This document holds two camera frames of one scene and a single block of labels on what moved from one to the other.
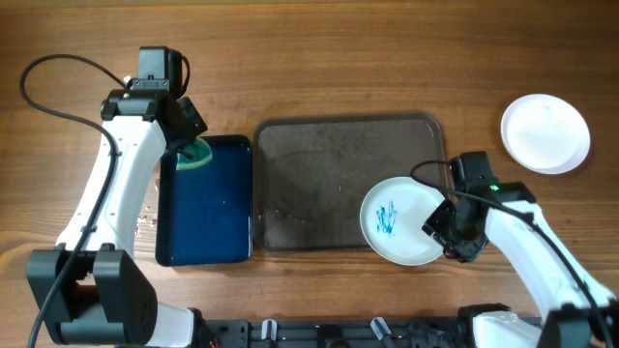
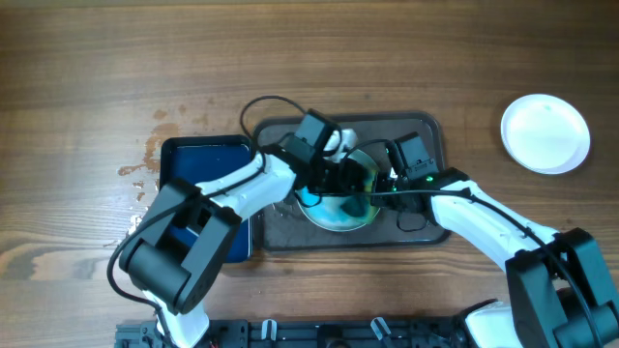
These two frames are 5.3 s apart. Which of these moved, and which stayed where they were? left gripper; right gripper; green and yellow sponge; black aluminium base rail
Moved: right gripper; green and yellow sponge; left gripper
Stayed: black aluminium base rail
